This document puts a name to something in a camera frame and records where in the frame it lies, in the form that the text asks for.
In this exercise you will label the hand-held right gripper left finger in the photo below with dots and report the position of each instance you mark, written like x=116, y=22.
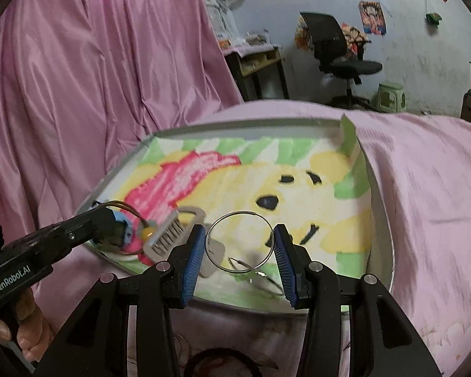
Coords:
x=191, y=267

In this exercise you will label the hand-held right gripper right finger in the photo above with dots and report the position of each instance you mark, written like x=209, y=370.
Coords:
x=284, y=267

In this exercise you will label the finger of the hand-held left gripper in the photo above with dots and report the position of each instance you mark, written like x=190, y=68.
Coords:
x=104, y=241
x=82, y=224

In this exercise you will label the light blue wrist watch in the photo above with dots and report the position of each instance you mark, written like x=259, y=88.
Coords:
x=124, y=226

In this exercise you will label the grey metal tray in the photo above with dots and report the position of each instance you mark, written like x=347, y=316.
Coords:
x=382, y=227

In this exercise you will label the person's left hand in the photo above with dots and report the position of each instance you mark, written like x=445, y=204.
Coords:
x=29, y=333

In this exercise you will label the grey hair comb clip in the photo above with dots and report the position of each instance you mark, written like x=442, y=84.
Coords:
x=168, y=237

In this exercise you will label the thin silver earring hoop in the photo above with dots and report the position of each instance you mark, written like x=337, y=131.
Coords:
x=241, y=261

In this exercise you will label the cartoon printed towel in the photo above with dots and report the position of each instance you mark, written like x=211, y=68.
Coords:
x=298, y=212

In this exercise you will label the pink satin curtain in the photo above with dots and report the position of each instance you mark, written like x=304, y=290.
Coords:
x=102, y=66

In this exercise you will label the green plastic stool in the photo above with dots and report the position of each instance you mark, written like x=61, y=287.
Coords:
x=391, y=96

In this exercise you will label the black office chair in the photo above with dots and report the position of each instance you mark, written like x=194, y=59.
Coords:
x=337, y=65

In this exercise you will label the pile of books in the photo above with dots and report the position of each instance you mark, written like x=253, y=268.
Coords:
x=243, y=41

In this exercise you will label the green hanging bag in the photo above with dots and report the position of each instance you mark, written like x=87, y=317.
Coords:
x=433, y=17

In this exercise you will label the black frame desk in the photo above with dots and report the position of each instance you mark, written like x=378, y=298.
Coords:
x=259, y=66

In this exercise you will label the cartoon wall poster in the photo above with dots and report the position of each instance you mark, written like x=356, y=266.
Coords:
x=373, y=17

